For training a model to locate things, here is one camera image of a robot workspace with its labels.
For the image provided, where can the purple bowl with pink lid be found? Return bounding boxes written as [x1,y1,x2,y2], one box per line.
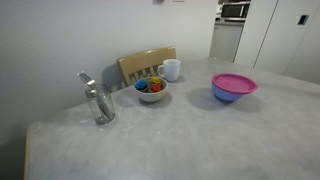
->
[211,73,259,95]

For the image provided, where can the grey kitchen counter cabinet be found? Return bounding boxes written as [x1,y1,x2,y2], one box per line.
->
[209,22,245,64]

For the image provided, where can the yellow cupcake liner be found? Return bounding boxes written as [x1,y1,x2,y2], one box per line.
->
[147,76,163,86]

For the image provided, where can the black recessed door handle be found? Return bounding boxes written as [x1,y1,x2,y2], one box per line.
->
[297,14,310,26]

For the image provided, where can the silver metal fork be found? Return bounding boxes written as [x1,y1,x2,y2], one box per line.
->
[77,71,114,120]

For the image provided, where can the silver microwave oven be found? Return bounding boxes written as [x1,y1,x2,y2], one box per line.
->
[220,1,251,22]

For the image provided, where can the clear glass jar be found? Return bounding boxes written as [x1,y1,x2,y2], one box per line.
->
[84,83,117,126]

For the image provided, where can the wooden chair back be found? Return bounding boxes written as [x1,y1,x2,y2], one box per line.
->
[116,46,177,90]

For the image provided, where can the white ceramic mug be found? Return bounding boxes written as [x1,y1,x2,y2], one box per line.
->
[157,58,182,83]

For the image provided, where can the blue plastic bowl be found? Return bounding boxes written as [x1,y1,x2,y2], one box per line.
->
[211,82,248,103]

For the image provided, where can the orange cupcake liner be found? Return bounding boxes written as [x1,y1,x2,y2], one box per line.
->
[148,83,164,94]

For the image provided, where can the white cabinet doors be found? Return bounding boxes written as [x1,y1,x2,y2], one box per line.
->
[233,0,320,85]

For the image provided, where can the white ceramic bowl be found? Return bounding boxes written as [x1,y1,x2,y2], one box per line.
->
[133,76,169,103]

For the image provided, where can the silver utensil with wide handle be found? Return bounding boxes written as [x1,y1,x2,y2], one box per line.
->
[84,79,111,122]

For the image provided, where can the blue cupcake liner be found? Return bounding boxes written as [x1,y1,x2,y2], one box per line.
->
[134,78,150,93]

